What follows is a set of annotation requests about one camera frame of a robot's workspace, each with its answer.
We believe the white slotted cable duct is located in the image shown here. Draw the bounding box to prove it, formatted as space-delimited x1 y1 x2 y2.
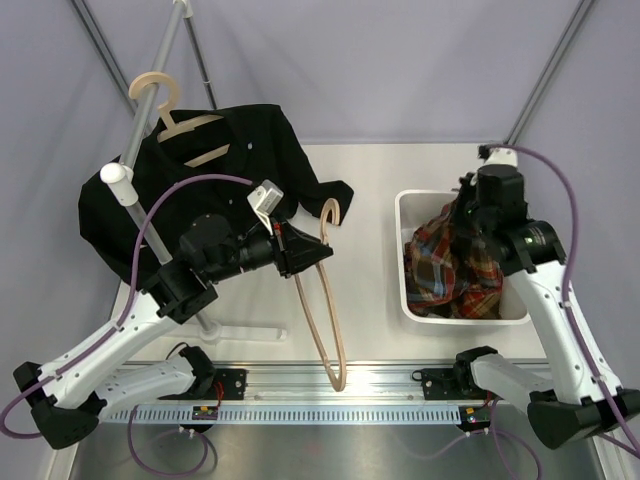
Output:
107 404 462 425

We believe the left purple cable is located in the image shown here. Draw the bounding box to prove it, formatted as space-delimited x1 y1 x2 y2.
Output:
0 173 256 474

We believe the aluminium rail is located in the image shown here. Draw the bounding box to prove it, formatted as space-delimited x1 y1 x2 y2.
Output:
64 362 609 404

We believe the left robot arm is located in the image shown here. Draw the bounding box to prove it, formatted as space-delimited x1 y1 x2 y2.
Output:
14 215 333 450

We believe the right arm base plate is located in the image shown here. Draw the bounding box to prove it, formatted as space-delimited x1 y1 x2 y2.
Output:
411 366 480 400

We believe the beige hanger of black shirt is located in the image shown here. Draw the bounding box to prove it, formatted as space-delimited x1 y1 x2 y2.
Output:
128 71 234 169

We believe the plaid shirt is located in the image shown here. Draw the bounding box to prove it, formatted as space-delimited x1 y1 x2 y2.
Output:
403 199 504 320

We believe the black shirt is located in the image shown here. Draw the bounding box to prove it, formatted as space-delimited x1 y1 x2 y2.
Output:
78 104 354 282

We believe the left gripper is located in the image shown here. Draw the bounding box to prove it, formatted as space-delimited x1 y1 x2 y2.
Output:
208 208 333 284

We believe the purple cable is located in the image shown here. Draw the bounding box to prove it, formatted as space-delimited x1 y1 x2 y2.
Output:
0 173 256 474
404 144 640 480

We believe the beige hanger of plaid shirt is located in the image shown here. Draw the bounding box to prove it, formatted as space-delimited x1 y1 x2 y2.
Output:
294 198 347 392

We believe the clothes rack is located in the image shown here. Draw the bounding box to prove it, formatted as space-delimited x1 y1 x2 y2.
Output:
98 0 289 346

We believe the white plastic basket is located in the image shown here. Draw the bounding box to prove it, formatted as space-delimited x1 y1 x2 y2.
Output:
394 190 528 331

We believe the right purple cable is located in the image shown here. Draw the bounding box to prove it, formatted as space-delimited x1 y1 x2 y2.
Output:
404 144 640 480

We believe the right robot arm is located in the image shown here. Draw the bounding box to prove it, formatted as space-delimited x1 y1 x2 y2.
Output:
452 162 639 449

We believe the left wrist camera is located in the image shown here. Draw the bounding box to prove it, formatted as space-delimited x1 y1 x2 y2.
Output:
247 180 284 232

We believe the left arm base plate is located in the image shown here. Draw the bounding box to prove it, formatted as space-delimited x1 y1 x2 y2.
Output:
196 368 248 401

